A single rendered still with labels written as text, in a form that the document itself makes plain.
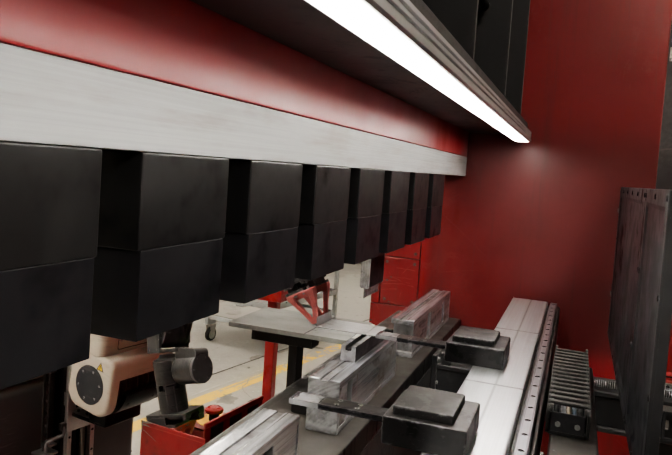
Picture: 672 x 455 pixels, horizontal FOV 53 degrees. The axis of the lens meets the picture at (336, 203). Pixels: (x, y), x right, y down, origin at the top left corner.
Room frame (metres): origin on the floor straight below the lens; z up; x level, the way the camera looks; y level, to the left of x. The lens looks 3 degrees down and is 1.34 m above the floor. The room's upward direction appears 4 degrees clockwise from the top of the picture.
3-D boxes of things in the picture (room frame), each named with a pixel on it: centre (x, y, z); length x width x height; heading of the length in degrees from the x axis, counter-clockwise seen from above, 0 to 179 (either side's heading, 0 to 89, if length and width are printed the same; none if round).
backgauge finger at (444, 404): (0.91, -0.08, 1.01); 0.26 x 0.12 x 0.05; 70
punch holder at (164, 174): (0.65, 0.18, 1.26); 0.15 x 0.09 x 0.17; 160
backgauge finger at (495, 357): (1.32, -0.23, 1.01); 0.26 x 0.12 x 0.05; 70
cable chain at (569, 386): (1.05, -0.39, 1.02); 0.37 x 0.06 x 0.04; 160
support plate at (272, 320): (1.43, 0.05, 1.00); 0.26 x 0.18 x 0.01; 70
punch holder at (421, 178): (1.59, -0.16, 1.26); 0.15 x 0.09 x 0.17; 160
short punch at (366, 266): (1.38, -0.09, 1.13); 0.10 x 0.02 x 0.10; 160
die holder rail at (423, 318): (1.90, -0.27, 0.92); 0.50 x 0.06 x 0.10; 160
